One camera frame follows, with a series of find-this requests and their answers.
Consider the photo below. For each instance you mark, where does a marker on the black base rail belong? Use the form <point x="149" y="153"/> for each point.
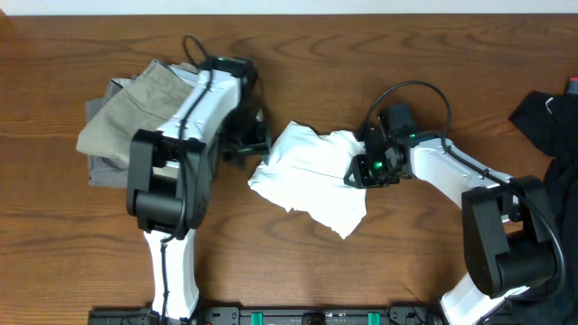
<point x="232" y="315"/>

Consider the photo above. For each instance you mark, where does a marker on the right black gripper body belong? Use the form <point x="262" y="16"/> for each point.
<point x="378" y="171"/>

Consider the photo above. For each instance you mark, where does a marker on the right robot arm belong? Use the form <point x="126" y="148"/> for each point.
<point x="511" y="247"/>

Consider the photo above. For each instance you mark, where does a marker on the white printed t-shirt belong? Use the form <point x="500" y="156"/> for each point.
<point x="304" y="172"/>

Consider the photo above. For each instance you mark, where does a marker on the black clothes pile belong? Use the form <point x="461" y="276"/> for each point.
<point x="550" y="123"/>

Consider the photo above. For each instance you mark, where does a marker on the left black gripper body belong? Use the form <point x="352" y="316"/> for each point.
<point x="243" y="137"/>

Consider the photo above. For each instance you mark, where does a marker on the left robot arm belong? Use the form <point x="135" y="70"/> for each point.
<point x="172" y="167"/>

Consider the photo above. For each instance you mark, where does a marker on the folded khaki pants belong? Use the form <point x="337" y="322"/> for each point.
<point x="145" y="102"/>

